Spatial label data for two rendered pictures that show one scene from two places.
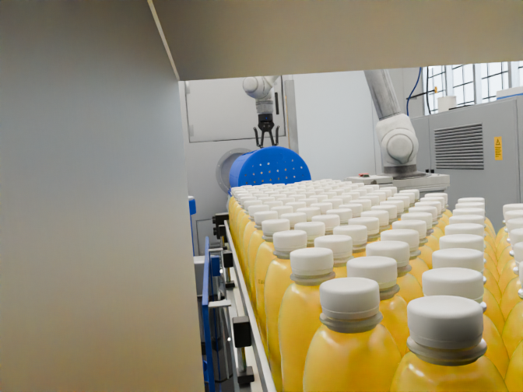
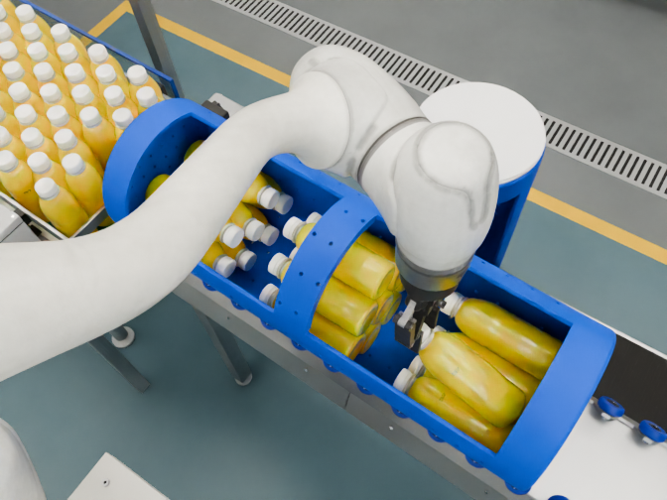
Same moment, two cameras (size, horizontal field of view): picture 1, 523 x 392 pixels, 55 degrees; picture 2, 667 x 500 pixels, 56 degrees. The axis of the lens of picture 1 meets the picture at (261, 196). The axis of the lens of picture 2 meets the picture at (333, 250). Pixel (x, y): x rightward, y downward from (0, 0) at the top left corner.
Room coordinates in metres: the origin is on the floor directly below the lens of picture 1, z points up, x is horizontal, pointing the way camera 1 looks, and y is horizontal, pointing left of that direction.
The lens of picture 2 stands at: (2.71, -0.38, 2.08)
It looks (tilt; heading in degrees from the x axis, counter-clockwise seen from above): 60 degrees down; 135
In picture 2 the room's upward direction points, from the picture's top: 5 degrees counter-clockwise
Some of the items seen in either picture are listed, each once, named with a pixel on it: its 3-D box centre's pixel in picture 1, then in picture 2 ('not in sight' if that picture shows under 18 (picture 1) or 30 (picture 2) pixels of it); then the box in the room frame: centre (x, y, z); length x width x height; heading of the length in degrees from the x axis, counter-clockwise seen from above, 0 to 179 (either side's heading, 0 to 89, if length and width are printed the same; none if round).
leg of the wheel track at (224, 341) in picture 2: not in sight; (225, 344); (1.95, -0.12, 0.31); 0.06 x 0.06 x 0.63; 6
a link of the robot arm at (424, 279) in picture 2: (265, 108); (434, 249); (2.54, -0.05, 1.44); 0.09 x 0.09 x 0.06
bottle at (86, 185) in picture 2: not in sight; (91, 191); (1.77, -0.16, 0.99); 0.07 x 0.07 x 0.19
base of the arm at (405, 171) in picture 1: (398, 170); not in sight; (2.44, -0.68, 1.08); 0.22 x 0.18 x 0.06; 14
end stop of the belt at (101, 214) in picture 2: not in sight; (139, 178); (1.80, -0.07, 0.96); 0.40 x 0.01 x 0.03; 96
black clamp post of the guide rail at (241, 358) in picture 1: (243, 348); not in sight; (0.64, 0.04, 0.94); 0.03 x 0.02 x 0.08; 6
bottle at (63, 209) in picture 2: not in sight; (66, 214); (1.78, -0.23, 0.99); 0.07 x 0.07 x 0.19
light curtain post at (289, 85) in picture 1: (297, 206); not in sight; (3.40, -0.24, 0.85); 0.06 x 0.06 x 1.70; 6
